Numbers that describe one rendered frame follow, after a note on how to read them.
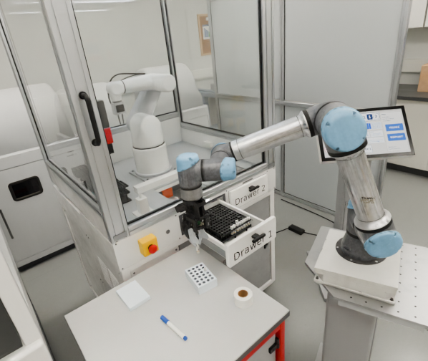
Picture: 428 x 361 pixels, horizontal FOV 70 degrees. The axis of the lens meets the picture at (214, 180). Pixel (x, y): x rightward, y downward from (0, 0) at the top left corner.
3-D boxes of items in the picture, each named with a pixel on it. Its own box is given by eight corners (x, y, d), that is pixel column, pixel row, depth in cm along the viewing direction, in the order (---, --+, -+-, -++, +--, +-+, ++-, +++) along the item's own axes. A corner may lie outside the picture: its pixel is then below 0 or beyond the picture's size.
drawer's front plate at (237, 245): (275, 236, 140) (275, 216, 135) (229, 268, 124) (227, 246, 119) (273, 235, 141) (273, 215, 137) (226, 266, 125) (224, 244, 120)
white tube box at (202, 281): (217, 286, 124) (217, 278, 122) (199, 295, 120) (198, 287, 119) (202, 268, 134) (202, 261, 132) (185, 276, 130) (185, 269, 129)
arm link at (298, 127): (337, 89, 105) (206, 141, 116) (346, 94, 95) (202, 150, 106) (345, 120, 109) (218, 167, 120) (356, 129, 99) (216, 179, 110)
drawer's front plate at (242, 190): (268, 191, 180) (268, 174, 176) (232, 210, 164) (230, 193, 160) (265, 190, 182) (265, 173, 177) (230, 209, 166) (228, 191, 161)
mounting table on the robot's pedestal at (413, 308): (424, 268, 137) (429, 248, 132) (426, 352, 104) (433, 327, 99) (320, 244, 160) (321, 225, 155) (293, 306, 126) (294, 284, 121)
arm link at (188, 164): (198, 158, 96) (172, 160, 97) (202, 190, 100) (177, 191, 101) (202, 150, 103) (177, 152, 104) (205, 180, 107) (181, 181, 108)
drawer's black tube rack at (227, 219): (251, 230, 143) (250, 218, 140) (223, 248, 133) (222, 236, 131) (220, 213, 159) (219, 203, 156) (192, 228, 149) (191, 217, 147)
